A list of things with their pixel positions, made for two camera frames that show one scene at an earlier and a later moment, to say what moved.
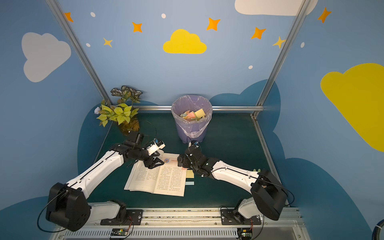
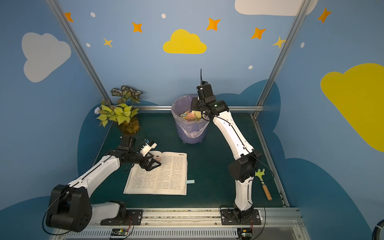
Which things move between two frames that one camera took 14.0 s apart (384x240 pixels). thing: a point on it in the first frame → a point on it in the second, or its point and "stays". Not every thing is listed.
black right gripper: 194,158 → 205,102
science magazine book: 169,179 stays
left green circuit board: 119,232 stays
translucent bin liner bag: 185,103 stays
